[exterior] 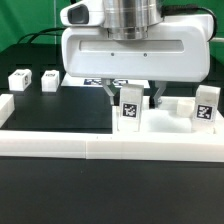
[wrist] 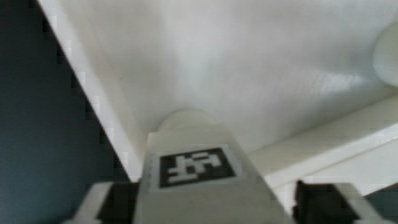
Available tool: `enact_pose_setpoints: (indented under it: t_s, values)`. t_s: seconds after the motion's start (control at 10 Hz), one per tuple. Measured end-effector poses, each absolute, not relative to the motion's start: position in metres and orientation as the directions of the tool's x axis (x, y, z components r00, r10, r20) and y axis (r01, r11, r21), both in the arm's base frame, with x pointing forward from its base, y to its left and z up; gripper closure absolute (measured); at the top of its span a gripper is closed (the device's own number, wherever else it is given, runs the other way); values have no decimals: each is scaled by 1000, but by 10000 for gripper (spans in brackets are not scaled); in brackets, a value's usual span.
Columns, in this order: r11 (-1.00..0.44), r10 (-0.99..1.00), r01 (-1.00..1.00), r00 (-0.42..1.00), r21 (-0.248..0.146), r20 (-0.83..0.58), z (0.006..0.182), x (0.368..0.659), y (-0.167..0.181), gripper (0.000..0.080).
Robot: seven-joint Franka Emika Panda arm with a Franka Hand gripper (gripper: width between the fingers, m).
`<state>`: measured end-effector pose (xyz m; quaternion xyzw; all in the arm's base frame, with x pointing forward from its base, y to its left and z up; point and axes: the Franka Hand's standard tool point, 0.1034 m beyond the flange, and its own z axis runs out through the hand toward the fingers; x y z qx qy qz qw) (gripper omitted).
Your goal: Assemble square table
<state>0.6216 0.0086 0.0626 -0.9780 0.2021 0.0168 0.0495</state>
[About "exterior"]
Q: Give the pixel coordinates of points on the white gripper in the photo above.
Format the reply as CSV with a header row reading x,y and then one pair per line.
x,y
176,49

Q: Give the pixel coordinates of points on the white square table top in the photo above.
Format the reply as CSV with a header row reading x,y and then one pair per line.
x,y
174,115

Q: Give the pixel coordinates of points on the white sheet with AprilTags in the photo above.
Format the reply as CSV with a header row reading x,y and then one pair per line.
x,y
70,81

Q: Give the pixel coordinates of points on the white U-shaped fence wall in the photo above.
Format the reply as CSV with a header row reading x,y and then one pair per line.
x,y
200,147

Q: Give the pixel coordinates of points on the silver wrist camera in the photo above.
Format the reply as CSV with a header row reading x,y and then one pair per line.
x,y
84,13

